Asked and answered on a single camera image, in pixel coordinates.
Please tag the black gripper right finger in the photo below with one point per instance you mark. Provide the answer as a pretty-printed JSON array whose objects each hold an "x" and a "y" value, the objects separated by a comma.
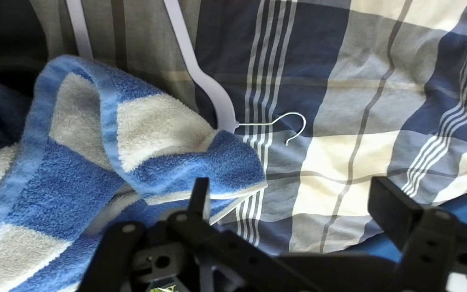
[{"x": 428, "y": 248}]

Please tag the blue plaid bed comforter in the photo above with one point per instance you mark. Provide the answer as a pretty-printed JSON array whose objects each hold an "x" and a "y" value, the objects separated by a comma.
[{"x": 352, "y": 97}]

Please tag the white plastic clothes hanger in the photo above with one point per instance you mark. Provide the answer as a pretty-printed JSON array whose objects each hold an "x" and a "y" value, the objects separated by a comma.
[{"x": 211, "y": 89}]

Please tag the blue and white striped towel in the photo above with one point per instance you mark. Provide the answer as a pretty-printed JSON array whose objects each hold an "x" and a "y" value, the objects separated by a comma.
[{"x": 81, "y": 162}]

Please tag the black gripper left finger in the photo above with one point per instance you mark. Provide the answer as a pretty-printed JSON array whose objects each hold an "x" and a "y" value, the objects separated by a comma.
[{"x": 198, "y": 237}]

